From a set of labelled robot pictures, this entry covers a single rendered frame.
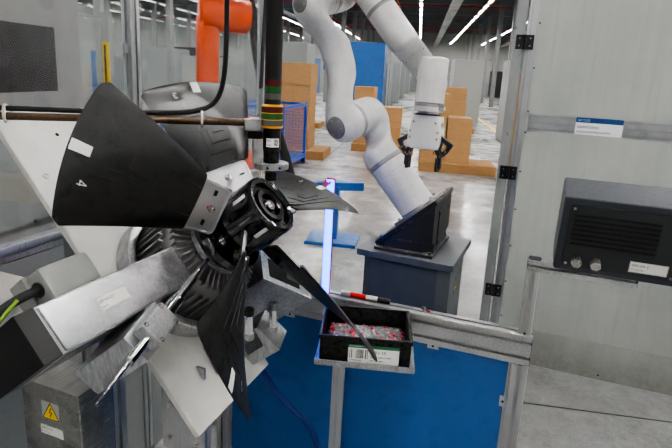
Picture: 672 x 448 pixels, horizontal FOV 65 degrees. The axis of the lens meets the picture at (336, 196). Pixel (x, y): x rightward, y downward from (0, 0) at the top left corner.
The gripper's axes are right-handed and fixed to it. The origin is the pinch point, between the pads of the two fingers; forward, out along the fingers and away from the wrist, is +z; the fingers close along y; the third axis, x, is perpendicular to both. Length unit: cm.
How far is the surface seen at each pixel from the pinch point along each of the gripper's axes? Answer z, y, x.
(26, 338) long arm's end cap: 17, 9, 112
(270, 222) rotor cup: 6, 0, 74
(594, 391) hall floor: 112, -55, -129
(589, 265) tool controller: 15, -49, 18
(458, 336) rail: 40.2, -21.9, 19.3
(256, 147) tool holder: -6, 11, 66
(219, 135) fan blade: -7, 19, 67
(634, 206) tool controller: 0, -55, 22
